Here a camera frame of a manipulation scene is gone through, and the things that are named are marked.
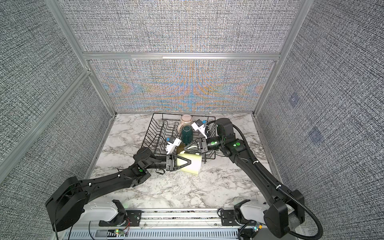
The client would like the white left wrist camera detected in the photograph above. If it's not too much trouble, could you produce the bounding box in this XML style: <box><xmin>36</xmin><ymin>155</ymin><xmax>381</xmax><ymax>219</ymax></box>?
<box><xmin>166</xmin><ymin>137</ymin><xmax>182</xmax><ymax>155</ymax></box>

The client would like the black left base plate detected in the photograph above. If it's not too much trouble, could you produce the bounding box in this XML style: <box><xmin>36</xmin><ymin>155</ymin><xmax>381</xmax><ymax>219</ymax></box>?
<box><xmin>99</xmin><ymin>210</ymin><xmax>143</xmax><ymax>227</ymax></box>

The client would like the light green mug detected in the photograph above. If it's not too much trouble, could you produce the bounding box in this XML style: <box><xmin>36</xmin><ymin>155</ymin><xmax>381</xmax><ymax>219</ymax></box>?
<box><xmin>178</xmin><ymin>153</ymin><xmax>202</xmax><ymax>175</ymax></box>

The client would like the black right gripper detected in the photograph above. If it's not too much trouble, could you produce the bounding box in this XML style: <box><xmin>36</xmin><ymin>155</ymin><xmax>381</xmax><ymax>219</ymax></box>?
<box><xmin>185</xmin><ymin>137</ymin><xmax>227</xmax><ymax>155</ymax></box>

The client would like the pink iridescent mug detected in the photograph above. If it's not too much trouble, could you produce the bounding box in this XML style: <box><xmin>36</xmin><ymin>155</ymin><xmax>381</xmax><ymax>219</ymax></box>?
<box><xmin>178</xmin><ymin>115</ymin><xmax>193</xmax><ymax>134</ymax></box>

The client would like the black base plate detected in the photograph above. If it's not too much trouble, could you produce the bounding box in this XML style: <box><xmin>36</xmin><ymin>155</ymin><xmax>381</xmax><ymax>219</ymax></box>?
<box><xmin>99</xmin><ymin>210</ymin><xmax>143</xmax><ymax>227</ymax></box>
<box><xmin>218</xmin><ymin>209</ymin><xmax>241</xmax><ymax>227</ymax></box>

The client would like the dark green mug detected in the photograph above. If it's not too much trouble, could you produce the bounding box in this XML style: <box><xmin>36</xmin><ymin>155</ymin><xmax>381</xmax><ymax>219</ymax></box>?
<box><xmin>181</xmin><ymin>125</ymin><xmax>193</xmax><ymax>145</ymax></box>

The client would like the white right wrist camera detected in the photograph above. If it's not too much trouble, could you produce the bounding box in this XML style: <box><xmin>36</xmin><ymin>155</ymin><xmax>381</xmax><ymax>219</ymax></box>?
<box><xmin>191</xmin><ymin>119</ymin><xmax>208</xmax><ymax>139</ymax></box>

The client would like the aluminium front rail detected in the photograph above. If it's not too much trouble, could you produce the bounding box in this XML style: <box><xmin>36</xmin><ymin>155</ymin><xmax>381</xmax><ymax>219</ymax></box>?
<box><xmin>55</xmin><ymin>208</ymin><xmax>241</xmax><ymax>230</ymax></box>

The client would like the white vented grille strip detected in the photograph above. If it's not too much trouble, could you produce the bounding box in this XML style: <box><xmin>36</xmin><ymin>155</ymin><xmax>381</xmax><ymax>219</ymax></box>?
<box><xmin>60</xmin><ymin>229</ymin><xmax>238</xmax><ymax>240</ymax></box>

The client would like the amber glass cup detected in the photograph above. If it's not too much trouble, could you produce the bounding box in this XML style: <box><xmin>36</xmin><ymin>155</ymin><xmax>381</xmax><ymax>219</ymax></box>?
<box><xmin>177</xmin><ymin>143</ymin><xmax>186</xmax><ymax>154</ymax></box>

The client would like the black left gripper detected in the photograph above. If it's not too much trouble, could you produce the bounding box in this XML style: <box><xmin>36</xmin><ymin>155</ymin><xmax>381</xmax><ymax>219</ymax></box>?
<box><xmin>145</xmin><ymin>156</ymin><xmax>193</xmax><ymax>173</ymax></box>

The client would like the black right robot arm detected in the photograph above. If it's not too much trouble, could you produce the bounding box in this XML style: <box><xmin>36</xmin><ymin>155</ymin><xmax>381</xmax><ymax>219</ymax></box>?
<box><xmin>191</xmin><ymin>118</ymin><xmax>311</xmax><ymax>240</ymax></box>

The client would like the black wire dish rack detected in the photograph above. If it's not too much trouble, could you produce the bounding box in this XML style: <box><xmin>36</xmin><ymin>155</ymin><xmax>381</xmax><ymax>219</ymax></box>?
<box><xmin>142</xmin><ymin>113</ymin><xmax>216</xmax><ymax>163</ymax></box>

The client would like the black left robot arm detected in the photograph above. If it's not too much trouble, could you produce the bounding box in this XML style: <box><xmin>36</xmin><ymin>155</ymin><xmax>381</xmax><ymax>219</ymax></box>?
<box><xmin>45</xmin><ymin>147</ymin><xmax>192</xmax><ymax>232</ymax></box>

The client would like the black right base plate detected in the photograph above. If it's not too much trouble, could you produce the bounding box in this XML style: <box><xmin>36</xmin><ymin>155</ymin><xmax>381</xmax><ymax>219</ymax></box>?
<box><xmin>218</xmin><ymin>209</ymin><xmax>241</xmax><ymax>227</ymax></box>

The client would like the black corrugated cable conduit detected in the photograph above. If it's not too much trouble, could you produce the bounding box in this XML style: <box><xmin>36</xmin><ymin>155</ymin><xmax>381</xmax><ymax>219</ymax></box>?
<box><xmin>206</xmin><ymin>119</ymin><xmax>324</xmax><ymax>240</ymax></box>

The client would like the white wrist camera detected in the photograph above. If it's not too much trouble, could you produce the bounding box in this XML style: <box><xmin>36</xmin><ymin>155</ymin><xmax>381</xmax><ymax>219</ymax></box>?
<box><xmin>166</xmin><ymin>137</ymin><xmax>182</xmax><ymax>155</ymax></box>
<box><xmin>191</xmin><ymin>119</ymin><xmax>208</xmax><ymax>139</ymax></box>

